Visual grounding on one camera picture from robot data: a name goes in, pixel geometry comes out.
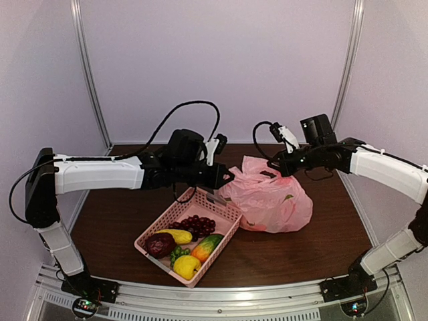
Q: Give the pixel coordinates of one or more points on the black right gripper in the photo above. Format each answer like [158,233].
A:
[286,169]

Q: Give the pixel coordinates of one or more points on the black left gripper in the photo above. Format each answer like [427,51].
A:
[214,182]

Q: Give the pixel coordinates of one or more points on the pink plastic bag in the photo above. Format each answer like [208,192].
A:
[268,202]

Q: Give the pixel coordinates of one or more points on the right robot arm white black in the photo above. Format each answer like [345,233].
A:
[355,157]

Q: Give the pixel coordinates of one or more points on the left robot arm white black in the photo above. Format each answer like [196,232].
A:
[186,158]

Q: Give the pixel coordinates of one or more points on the pink plastic basket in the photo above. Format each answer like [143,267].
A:
[193,202]

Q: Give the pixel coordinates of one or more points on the red grape bunch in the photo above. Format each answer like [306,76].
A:
[196,225]

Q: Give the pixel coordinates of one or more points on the yellow starfruit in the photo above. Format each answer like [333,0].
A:
[181,237]

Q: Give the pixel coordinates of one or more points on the green orange mango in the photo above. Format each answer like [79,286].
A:
[206,247]

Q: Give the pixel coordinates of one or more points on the green grape bunch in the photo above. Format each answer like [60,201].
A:
[177,253]

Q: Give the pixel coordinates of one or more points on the dark purple mangosteen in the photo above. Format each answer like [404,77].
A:
[160,245]

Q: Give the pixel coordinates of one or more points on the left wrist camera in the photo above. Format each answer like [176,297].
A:
[213,147]

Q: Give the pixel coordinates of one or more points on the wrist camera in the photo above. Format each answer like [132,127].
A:
[284,135]
[213,147]

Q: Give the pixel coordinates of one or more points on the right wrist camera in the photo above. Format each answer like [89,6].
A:
[284,135]

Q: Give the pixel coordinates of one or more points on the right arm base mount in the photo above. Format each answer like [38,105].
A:
[351,290]

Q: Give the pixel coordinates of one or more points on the front aluminium rail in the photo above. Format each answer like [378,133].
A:
[299,301]

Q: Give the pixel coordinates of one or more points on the right aluminium frame post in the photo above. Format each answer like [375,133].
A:
[350,57]

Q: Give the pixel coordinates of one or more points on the aluminium frame post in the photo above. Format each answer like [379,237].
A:
[77,18]
[350,57]

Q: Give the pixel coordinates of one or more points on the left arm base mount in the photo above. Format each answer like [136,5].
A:
[91,294]

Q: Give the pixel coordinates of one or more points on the left aluminium frame post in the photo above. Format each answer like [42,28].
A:
[77,18]

